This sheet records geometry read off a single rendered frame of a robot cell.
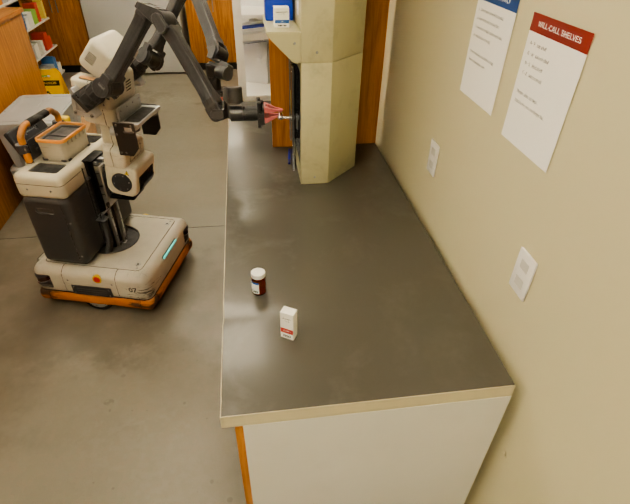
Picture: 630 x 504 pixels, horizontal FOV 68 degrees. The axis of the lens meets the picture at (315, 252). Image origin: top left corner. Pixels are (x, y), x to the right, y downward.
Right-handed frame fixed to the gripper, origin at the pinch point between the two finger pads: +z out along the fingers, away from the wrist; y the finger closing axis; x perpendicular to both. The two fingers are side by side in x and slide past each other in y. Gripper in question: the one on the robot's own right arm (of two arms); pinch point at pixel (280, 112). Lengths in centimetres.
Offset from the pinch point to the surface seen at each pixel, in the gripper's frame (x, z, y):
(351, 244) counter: -54, 19, -26
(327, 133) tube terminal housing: -11.2, 16.8, -4.8
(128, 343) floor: -2, -83, -120
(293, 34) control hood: -11.2, 4.2, 30.3
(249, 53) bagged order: 129, -10, -10
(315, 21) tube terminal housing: -11.2, 11.6, 34.2
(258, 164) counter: 8.3, -9.9, -26.0
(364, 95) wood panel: 25.9, 39.2, -3.3
